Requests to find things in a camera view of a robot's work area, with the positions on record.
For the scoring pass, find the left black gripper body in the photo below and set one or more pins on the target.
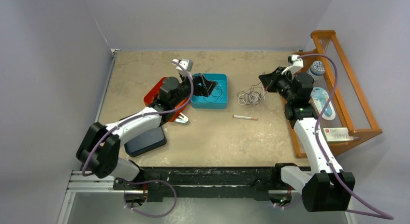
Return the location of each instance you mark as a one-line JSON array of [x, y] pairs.
[[199, 90]]

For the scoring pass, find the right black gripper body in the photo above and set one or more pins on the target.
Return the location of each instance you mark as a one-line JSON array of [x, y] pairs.
[[280, 83]]

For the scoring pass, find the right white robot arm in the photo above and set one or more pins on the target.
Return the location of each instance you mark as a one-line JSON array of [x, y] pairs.
[[328, 187]]

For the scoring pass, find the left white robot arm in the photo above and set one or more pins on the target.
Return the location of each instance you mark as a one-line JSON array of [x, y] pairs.
[[99, 149]]

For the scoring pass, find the teal plastic tray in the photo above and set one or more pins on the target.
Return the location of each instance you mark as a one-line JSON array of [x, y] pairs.
[[219, 96]]

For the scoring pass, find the small white stapler remover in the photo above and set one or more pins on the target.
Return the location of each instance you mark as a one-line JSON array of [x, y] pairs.
[[181, 119]]

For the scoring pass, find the white orange marker pen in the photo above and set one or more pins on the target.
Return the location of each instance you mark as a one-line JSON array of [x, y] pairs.
[[245, 117]]

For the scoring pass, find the blue white jar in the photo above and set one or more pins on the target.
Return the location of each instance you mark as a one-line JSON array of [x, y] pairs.
[[316, 70]]

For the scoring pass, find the orange plastic tray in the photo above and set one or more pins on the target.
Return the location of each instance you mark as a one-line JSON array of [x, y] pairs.
[[168, 94]]

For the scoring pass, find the dark blue plastic tray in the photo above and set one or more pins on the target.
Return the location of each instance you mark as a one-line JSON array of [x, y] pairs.
[[145, 142]]

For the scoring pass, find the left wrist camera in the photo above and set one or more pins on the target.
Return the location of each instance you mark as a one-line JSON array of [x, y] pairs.
[[184, 67]]

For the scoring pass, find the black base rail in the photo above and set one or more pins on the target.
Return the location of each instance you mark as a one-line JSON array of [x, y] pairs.
[[260, 183]]

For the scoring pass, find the aluminium frame rails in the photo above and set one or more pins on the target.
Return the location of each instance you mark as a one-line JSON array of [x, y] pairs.
[[90, 200]]

